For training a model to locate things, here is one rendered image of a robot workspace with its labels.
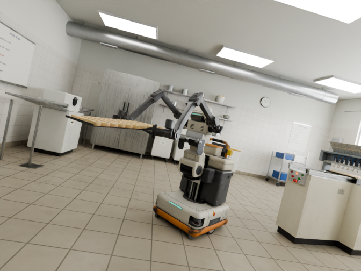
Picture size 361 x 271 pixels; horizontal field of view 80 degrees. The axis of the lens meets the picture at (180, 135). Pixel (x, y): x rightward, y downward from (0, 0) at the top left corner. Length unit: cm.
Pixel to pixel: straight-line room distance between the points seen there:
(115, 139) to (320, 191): 444
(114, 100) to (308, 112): 599
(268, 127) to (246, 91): 134
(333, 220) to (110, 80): 515
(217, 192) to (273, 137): 527
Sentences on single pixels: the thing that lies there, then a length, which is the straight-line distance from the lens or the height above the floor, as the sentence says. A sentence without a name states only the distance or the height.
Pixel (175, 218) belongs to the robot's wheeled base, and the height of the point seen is 13.
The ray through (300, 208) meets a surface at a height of 43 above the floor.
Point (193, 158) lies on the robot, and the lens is 227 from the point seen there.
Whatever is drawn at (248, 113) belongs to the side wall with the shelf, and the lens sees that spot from 711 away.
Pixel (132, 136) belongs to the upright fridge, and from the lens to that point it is 564.
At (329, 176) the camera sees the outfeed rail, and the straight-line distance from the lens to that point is 318.
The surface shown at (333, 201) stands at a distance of 333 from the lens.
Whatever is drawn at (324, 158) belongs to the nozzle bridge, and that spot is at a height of 106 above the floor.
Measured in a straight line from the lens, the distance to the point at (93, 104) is 670.
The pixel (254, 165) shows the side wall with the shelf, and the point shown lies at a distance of 734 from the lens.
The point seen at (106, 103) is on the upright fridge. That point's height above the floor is 121.
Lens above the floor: 106
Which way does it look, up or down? 2 degrees down
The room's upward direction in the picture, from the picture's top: 13 degrees clockwise
